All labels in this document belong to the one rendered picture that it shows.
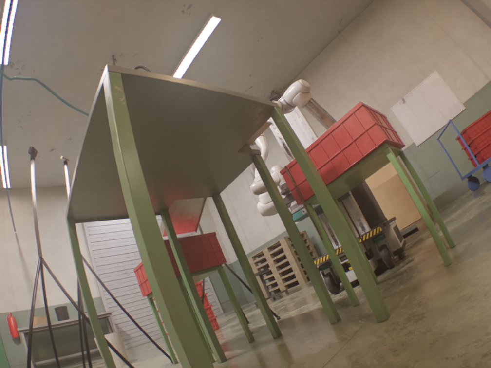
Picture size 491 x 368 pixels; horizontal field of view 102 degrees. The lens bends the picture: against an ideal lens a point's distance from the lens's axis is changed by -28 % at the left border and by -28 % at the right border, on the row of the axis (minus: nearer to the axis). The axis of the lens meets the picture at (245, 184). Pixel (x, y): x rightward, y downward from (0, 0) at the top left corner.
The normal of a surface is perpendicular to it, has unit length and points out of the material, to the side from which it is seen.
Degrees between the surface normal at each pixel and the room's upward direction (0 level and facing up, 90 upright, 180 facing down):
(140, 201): 90
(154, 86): 180
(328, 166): 90
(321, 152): 90
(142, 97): 180
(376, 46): 90
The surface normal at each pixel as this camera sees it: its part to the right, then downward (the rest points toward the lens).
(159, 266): 0.59, -0.53
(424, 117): -0.71, 0.04
